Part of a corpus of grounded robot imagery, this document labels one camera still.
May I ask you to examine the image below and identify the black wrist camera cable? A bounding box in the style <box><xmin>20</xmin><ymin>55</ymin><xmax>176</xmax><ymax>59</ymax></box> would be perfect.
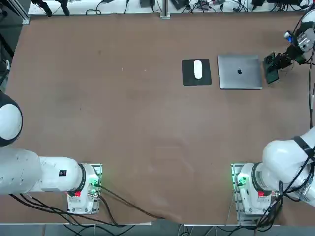
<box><xmin>296</xmin><ymin>14</ymin><xmax>315</xmax><ymax>130</ymax></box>

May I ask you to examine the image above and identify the black tripod leg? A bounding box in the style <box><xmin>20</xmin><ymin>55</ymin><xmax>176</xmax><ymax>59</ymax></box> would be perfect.
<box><xmin>31</xmin><ymin>0</ymin><xmax>53</xmax><ymax>17</ymax></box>
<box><xmin>58</xmin><ymin>0</ymin><xmax>70</xmax><ymax>17</ymax></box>

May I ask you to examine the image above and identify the aluminium frame post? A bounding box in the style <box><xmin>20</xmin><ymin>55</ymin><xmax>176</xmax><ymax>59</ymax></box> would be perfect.
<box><xmin>159</xmin><ymin>0</ymin><xmax>171</xmax><ymax>19</ymax></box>

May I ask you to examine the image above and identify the silver laptop with apple logo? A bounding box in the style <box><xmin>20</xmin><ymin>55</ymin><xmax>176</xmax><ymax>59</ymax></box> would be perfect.
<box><xmin>217</xmin><ymin>54</ymin><xmax>263</xmax><ymax>90</ymax></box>

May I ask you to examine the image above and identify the red and black usb hub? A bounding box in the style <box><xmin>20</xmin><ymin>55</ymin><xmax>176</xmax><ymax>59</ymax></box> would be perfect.
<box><xmin>195</xmin><ymin>0</ymin><xmax>211</xmax><ymax>11</ymax></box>

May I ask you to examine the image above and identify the dark square mouse pad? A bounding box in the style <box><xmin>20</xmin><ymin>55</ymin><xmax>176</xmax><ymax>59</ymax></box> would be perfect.
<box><xmin>181</xmin><ymin>59</ymin><xmax>213</xmax><ymax>87</ymax></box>

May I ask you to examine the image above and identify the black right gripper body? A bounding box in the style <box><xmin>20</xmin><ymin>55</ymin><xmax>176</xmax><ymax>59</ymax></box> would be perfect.
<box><xmin>285</xmin><ymin>45</ymin><xmax>308</xmax><ymax>66</ymax></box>

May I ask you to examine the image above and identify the white computer mouse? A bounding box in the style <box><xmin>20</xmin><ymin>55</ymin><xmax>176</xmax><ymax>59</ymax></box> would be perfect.
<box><xmin>193</xmin><ymin>59</ymin><xmax>203</xmax><ymax>80</ymax></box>

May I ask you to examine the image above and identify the dark green model phone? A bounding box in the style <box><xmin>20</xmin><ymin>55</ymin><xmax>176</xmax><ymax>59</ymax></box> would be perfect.
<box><xmin>263</xmin><ymin>52</ymin><xmax>280</xmax><ymax>85</ymax></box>

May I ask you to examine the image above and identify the black left arm base cable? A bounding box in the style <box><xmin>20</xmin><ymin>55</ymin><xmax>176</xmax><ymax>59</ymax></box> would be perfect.
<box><xmin>97</xmin><ymin>184</ymin><xmax>167</xmax><ymax>220</ymax></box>

